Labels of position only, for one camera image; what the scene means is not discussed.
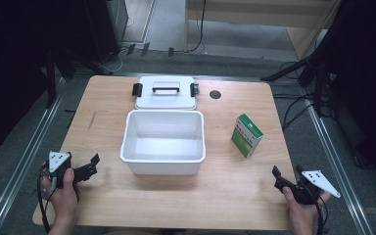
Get white plastic storage box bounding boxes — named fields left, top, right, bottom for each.
left=119, top=109, right=207, bottom=176

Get white lid with black handle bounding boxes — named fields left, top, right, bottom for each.
left=131, top=75, right=201, bottom=112

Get white floor cable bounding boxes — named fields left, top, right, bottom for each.
left=101, top=16, right=135, bottom=74

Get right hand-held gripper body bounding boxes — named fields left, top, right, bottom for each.
left=288, top=164, right=343, bottom=207

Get person's legs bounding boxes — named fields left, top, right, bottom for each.
left=103, top=227, right=253, bottom=235

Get green and white medicine box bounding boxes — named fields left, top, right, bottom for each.
left=230, top=113, right=264, bottom=160

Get black hanging cable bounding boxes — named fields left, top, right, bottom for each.
left=186, top=0, right=208, bottom=54

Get black cabinet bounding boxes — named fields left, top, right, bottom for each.
left=83, top=0, right=129, bottom=66

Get black floor cables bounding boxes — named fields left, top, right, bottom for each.
left=271, top=59, right=339, bottom=132

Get light wooden furniture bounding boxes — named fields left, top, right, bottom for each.
left=183, top=0, right=343, bottom=62

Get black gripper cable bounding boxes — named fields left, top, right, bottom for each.
left=36, top=164, right=54, bottom=235
left=315, top=195, right=330, bottom=235

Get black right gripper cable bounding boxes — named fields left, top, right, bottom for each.
left=315, top=195, right=330, bottom=235

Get black metal stand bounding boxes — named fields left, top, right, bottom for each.
left=42, top=45, right=114, bottom=110

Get dark curtain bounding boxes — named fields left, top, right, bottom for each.
left=309, top=0, right=376, bottom=182
left=0, top=0, right=89, bottom=163

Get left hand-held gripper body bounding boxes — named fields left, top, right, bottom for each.
left=40, top=150, right=92, bottom=191

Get person's left hand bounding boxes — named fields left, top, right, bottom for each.
left=40, top=167, right=80, bottom=225

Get black tripod stand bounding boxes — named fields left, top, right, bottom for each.
left=259, top=53, right=339, bottom=119

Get metal floor rail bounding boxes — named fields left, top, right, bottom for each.
left=0, top=76, right=69, bottom=235
left=304, top=97, right=376, bottom=235

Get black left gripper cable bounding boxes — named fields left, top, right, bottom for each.
left=36, top=164, right=54, bottom=235

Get person's right hand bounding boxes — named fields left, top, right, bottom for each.
left=282, top=185, right=333, bottom=230

